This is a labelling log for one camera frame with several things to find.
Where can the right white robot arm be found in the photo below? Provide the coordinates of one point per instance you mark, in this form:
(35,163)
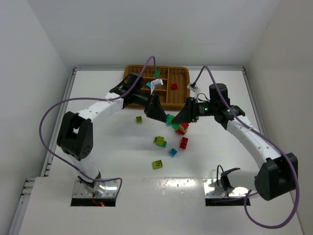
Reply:
(274,177)

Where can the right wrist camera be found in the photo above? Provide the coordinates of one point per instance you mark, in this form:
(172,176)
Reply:
(193,88)

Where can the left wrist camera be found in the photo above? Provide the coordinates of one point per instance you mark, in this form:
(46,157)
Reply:
(156,83)

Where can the dark green lego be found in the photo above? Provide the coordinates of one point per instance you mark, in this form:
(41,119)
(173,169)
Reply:
(157,73)

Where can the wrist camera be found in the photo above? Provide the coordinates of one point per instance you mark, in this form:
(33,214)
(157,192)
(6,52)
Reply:
(156,83)
(193,88)

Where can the lime lego brick front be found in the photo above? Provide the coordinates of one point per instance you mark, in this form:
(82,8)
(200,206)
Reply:
(157,164)

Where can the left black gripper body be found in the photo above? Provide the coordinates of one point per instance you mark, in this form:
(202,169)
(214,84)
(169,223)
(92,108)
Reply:
(152,104)

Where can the small cyan lego brick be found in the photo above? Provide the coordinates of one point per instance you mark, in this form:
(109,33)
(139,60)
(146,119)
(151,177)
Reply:
(172,152)

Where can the small lime lego brick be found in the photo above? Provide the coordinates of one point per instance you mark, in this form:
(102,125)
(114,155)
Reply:
(138,119)

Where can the red flat lego brick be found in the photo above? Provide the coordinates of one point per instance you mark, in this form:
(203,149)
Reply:
(183,143)

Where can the small red lego brick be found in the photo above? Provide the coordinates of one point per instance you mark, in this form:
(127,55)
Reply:
(174,86)

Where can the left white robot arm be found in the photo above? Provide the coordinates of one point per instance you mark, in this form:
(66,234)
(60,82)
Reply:
(75,136)

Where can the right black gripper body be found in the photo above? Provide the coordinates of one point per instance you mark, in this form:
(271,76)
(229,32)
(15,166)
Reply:
(191,110)

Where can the brown wicker divided tray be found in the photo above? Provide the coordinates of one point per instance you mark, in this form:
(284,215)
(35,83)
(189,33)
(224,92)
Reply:
(174,92)

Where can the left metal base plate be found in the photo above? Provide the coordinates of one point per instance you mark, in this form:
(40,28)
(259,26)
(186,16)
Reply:
(101,190)

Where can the green lego base brick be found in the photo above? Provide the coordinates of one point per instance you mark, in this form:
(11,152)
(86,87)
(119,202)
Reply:
(175,126)

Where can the lime green stacked lego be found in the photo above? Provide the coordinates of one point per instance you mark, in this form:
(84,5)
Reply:
(160,141)

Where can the long cyan lego brick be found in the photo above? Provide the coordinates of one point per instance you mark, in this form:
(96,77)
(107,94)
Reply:
(169,119)

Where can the red lime stacked lego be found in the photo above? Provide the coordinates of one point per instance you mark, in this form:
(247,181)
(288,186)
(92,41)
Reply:
(182,128)

